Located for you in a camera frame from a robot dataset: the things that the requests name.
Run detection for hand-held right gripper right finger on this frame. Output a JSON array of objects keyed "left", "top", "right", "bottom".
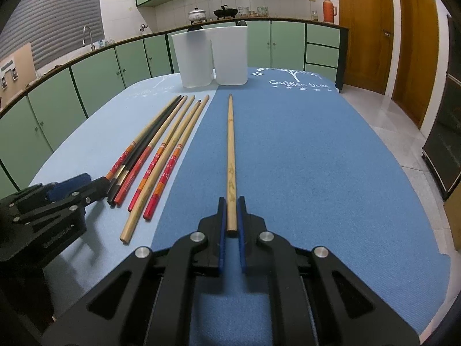
[{"left": 238, "top": 197, "right": 420, "bottom": 346}]

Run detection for plain wooden door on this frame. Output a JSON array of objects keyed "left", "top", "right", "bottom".
[{"left": 391, "top": 0, "right": 440, "bottom": 129}]

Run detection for wooden door with handle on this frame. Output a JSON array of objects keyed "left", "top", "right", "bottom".
[{"left": 335, "top": 0, "right": 395, "bottom": 96}]

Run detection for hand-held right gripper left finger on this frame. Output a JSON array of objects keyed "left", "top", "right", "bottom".
[{"left": 43, "top": 197, "right": 227, "bottom": 346}]

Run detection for plain wooden chopstick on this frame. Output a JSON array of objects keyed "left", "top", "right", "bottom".
[{"left": 226, "top": 94, "right": 239, "bottom": 232}]

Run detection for black chopstick gold band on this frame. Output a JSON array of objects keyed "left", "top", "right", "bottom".
[{"left": 107, "top": 95, "right": 185, "bottom": 205}]

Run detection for white two-compartment utensil holder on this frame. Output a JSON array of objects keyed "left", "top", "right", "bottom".
[{"left": 172, "top": 26, "right": 249, "bottom": 88}]

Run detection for cardboard box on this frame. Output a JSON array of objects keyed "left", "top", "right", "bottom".
[{"left": 443, "top": 187, "right": 461, "bottom": 253}]

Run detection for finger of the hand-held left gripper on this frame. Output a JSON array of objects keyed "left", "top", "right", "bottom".
[
  {"left": 42, "top": 173, "right": 92, "bottom": 203},
  {"left": 11, "top": 178, "right": 109, "bottom": 233}
]

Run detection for row of mixed chopsticks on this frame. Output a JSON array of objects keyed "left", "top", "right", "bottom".
[{"left": 120, "top": 100, "right": 202, "bottom": 244}]

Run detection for light blue printed mat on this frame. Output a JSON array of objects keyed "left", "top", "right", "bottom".
[{"left": 28, "top": 74, "right": 218, "bottom": 318}]

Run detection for green base cabinets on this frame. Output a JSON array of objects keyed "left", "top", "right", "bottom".
[{"left": 0, "top": 18, "right": 350, "bottom": 191}]

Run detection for dark blue printed mat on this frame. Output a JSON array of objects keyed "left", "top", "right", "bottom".
[{"left": 151, "top": 65, "right": 451, "bottom": 346}]

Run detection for orange thermos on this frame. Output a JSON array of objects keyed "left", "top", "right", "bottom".
[{"left": 322, "top": 0, "right": 338, "bottom": 22}]

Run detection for wooden board with latches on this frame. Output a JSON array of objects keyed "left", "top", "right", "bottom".
[{"left": 0, "top": 42, "right": 37, "bottom": 91}]

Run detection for black wok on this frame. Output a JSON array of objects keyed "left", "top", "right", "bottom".
[{"left": 213, "top": 5, "right": 239, "bottom": 20}]

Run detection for metal sink faucet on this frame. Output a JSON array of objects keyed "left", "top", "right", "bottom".
[{"left": 82, "top": 25, "right": 96, "bottom": 52}]

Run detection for black glass-front cabinet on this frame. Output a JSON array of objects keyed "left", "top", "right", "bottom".
[{"left": 421, "top": 14, "right": 461, "bottom": 201}]

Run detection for grey window blind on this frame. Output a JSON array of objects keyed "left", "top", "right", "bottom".
[{"left": 0, "top": 0, "right": 102, "bottom": 71}]

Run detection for chopstick plain red handle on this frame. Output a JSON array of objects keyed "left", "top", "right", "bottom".
[{"left": 113, "top": 95, "right": 190, "bottom": 208}]

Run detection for wooden chopstick red patterned handle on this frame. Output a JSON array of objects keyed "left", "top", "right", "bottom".
[
  {"left": 143, "top": 95, "right": 210, "bottom": 221},
  {"left": 128, "top": 95, "right": 196, "bottom": 213},
  {"left": 107, "top": 95, "right": 182, "bottom": 182}
]

